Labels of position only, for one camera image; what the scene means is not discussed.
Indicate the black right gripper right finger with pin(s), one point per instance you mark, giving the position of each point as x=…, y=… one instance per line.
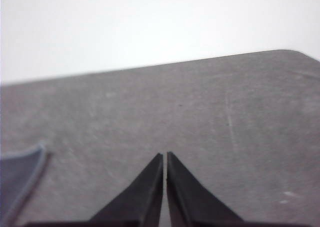
x=187, y=199

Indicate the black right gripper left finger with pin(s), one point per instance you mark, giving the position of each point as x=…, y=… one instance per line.
x=145, y=194

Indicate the purple towel with grey hem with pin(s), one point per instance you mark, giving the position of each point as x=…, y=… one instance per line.
x=15, y=177

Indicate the grey table cloth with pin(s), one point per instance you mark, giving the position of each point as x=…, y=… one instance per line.
x=200, y=107

